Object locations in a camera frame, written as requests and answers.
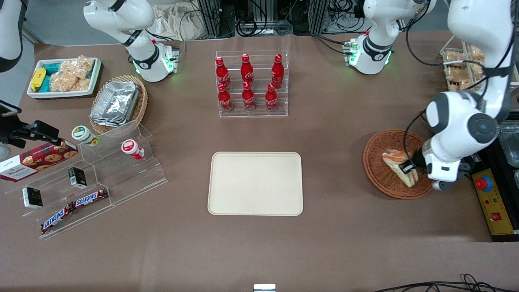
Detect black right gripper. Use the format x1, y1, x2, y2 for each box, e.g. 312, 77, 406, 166
0, 120, 61, 148

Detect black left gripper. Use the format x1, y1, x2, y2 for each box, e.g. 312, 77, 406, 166
399, 148, 427, 175

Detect triangle sandwich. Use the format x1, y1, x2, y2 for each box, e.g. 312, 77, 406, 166
382, 149, 419, 188

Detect round brown wicker basket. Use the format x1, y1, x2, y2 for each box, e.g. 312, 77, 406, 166
363, 129, 436, 200

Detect oval light wicker basket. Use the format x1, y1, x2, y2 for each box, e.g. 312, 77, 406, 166
89, 75, 148, 134

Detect cream plastic tray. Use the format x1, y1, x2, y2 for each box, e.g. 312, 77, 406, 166
208, 152, 304, 216

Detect red tartan cookie box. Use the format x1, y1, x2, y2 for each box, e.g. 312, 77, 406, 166
0, 139, 79, 183

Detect green lid white cup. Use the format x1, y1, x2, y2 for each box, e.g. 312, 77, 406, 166
72, 125, 100, 147

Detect white rectangular snack bin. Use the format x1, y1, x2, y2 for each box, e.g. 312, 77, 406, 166
27, 58, 102, 99

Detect small black box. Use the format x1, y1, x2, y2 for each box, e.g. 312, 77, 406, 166
22, 187, 43, 209
68, 167, 87, 189

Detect bagged rice crackers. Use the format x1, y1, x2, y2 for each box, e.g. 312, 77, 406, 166
61, 55, 96, 79
49, 71, 92, 93

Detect yellow snack pack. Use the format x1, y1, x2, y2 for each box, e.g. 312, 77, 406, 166
30, 68, 46, 92

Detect stacked aluminium foil trays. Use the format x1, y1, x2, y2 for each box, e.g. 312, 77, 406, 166
90, 80, 140, 127

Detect Snickers chocolate bar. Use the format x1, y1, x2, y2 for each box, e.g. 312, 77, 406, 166
41, 204, 74, 234
72, 188, 109, 208

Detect red lid white cup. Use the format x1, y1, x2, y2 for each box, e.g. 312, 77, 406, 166
121, 139, 145, 160

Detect clear acrylic step shelf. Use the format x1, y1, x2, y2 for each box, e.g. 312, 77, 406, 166
4, 120, 168, 240

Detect black machine yellow control panel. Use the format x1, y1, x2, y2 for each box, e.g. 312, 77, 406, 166
470, 118, 519, 243

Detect bagged fried snacks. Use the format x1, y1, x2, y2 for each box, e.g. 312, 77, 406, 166
444, 45, 485, 90

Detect clear acrylic bottle rack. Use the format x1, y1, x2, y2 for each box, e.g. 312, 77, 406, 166
215, 50, 289, 118

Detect red cola bottle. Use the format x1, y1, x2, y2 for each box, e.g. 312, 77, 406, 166
272, 54, 284, 88
266, 83, 279, 113
242, 81, 256, 112
218, 82, 234, 113
241, 54, 255, 84
215, 56, 232, 88

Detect beige crumpled cloth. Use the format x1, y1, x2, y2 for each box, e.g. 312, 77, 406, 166
152, 4, 203, 41

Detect white wire basket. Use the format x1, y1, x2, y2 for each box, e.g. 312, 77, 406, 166
440, 43, 487, 92

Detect black floor cable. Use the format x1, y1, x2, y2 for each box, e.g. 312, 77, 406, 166
373, 274, 519, 292

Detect tangled black background cables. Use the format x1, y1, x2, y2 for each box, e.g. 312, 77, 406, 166
178, 0, 365, 39

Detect aluminium frame profile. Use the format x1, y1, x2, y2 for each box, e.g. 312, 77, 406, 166
198, 0, 236, 39

